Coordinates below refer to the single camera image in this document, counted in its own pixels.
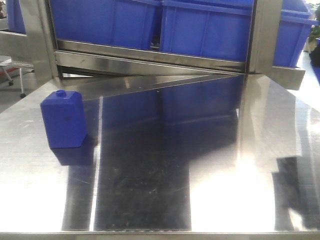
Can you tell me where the blue bottle without cap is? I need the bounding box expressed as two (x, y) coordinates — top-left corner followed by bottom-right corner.
(40, 89), (88, 149)

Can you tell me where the stainless steel shelf rack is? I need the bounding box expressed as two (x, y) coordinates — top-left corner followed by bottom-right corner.
(0, 0), (305, 90)

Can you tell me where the blue bin centre left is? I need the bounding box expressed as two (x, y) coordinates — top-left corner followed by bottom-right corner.
(50, 0), (161, 50)

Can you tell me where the blue bin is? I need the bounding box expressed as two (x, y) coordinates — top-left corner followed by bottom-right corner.
(50, 0), (161, 50)
(159, 0), (253, 62)
(6, 0), (26, 34)
(273, 0), (319, 68)

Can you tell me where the blue bin centre right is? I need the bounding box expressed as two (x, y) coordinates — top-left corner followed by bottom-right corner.
(159, 0), (253, 62)

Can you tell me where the blue bin far right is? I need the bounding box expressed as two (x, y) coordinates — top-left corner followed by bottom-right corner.
(273, 0), (319, 68)

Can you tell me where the blue bin far left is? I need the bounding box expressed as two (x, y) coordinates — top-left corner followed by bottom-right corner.
(6, 0), (26, 34)

